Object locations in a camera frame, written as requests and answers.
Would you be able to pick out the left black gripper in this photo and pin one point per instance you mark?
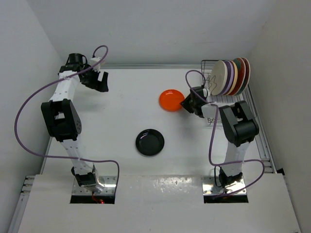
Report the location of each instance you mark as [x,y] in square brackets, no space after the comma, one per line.
[102,87]

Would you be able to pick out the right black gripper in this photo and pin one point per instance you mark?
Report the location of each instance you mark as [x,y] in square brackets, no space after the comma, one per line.
[184,105]

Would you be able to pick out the orange plate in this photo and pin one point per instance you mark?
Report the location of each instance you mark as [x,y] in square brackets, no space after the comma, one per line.
[170,100]

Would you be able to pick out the cream bear plate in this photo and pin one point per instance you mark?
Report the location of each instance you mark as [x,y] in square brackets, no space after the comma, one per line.
[218,78]

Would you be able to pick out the lavender plastic plate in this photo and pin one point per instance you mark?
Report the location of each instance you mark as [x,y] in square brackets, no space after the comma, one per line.
[230,77]

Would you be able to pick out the peach beige plate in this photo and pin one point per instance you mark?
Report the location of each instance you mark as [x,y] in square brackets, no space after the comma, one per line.
[235,69]

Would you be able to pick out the black plate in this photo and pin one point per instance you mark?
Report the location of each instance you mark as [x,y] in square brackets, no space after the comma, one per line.
[149,142]

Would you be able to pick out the dark green plate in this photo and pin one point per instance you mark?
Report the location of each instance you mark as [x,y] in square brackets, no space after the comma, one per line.
[241,74]

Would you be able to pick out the red teal flower plate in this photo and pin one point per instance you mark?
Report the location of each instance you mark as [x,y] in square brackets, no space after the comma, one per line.
[247,76]

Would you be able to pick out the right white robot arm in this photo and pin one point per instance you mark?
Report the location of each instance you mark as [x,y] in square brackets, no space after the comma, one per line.
[240,128]

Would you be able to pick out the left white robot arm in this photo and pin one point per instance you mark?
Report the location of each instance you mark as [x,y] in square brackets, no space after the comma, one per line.
[62,120]

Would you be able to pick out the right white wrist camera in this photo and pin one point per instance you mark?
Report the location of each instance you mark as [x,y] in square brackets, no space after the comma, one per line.
[206,93]

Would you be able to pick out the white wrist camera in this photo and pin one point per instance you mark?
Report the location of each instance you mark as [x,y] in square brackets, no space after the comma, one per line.
[96,63]
[206,93]

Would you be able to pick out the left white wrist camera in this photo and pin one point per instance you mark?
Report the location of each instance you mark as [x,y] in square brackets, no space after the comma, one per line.
[96,63]

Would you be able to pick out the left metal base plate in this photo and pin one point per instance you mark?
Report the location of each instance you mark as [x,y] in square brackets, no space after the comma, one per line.
[105,187]

